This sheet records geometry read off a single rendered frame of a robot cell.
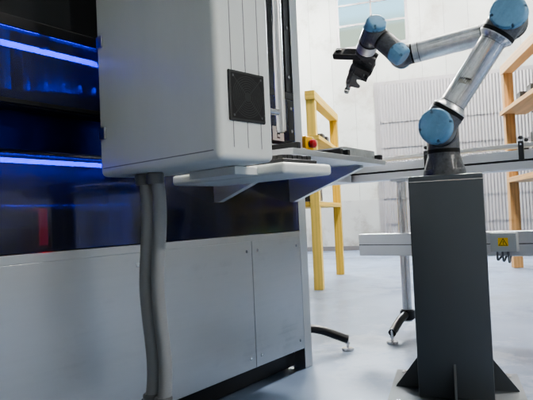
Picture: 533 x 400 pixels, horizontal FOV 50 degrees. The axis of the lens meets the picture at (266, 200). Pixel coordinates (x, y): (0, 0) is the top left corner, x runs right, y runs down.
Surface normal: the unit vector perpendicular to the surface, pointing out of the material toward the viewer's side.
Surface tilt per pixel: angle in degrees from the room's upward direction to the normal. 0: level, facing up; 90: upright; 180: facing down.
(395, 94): 90
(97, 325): 90
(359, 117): 90
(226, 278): 90
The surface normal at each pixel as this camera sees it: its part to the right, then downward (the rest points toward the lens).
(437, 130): -0.47, 0.10
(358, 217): -0.30, -0.01
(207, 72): -0.69, 0.01
